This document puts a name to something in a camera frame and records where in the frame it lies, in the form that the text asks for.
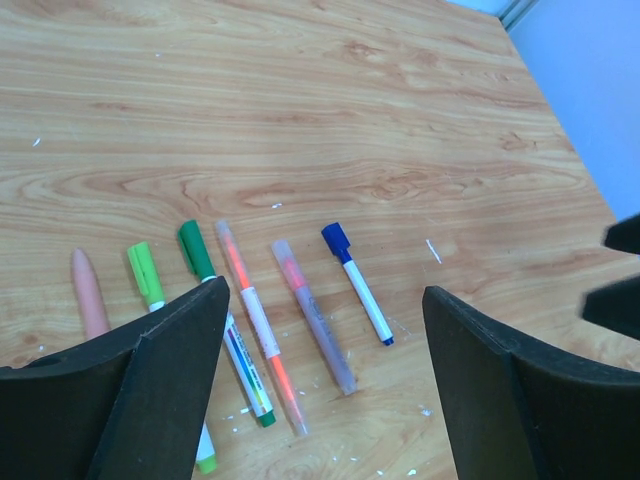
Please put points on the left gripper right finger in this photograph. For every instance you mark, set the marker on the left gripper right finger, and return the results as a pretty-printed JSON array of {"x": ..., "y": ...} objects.
[{"x": 516, "y": 407}]

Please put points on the light green pen cap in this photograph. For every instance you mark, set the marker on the light green pen cap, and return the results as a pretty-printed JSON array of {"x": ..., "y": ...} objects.
[{"x": 146, "y": 276}]

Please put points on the purple pen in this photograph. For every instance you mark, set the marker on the purple pen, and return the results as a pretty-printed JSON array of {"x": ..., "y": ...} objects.
[{"x": 318, "y": 323}]

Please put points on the blue pen cap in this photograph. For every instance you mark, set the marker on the blue pen cap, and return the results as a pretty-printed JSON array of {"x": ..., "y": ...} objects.
[{"x": 337, "y": 242}]

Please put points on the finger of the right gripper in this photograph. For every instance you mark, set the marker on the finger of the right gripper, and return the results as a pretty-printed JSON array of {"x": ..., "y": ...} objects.
[
  {"x": 615, "y": 307},
  {"x": 624, "y": 236}
]

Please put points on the white pen green tip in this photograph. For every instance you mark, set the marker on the white pen green tip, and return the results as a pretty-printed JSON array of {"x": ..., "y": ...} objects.
[{"x": 206, "y": 460}]

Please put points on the pink pen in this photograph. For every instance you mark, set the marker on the pink pen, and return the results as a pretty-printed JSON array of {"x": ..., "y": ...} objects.
[{"x": 88, "y": 295}]

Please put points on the white blue pen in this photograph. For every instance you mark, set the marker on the white blue pen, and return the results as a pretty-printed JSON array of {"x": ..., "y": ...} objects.
[
  {"x": 369, "y": 303},
  {"x": 248, "y": 374}
]

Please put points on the dark green pen cap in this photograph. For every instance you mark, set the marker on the dark green pen cap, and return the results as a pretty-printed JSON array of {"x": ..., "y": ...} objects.
[{"x": 195, "y": 251}]

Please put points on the orange highlighter pen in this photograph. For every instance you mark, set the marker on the orange highlighter pen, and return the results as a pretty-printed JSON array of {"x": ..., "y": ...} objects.
[{"x": 270, "y": 347}]

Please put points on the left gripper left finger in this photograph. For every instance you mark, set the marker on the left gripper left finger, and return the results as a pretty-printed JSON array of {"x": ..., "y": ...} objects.
[{"x": 129, "y": 404}]

